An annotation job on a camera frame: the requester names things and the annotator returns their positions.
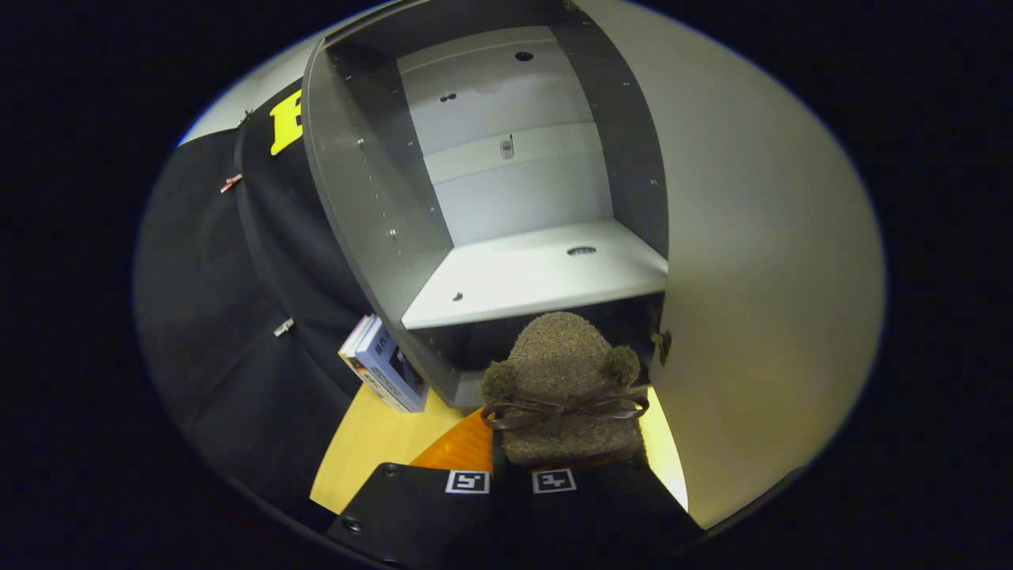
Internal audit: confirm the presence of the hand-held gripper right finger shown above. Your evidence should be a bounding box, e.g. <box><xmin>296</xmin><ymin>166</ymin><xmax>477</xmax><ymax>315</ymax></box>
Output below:
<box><xmin>506</xmin><ymin>455</ymin><xmax>707</xmax><ymax>569</ymax></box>

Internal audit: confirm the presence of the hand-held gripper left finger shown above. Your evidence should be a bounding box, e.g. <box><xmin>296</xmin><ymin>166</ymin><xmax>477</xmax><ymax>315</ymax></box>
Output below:
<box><xmin>326</xmin><ymin>407</ymin><xmax>507</xmax><ymax>569</ymax></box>

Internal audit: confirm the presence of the brown fuzzy shoe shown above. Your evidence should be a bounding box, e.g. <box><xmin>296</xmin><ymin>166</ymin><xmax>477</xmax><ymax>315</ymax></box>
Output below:
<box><xmin>481</xmin><ymin>311</ymin><xmax>650</xmax><ymax>468</ymax></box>

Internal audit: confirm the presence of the beige shoe cabinet door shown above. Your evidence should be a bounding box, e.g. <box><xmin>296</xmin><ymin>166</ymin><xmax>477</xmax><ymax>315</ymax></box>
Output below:
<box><xmin>570</xmin><ymin>0</ymin><xmax>887</xmax><ymax>530</ymax></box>

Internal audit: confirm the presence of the blue cover book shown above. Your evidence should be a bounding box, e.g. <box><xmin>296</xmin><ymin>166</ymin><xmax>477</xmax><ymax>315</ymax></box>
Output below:
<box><xmin>354</xmin><ymin>317</ymin><xmax>429</xmax><ymax>413</ymax></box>

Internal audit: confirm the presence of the white cover book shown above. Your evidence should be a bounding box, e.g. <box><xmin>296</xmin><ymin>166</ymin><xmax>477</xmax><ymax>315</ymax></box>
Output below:
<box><xmin>339</xmin><ymin>314</ymin><xmax>396</xmax><ymax>409</ymax></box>

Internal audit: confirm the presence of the black backdrop cloth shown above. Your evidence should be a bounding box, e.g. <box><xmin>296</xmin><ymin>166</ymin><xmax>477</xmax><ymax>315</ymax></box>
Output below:
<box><xmin>133</xmin><ymin>79</ymin><xmax>373</xmax><ymax>523</ymax></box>

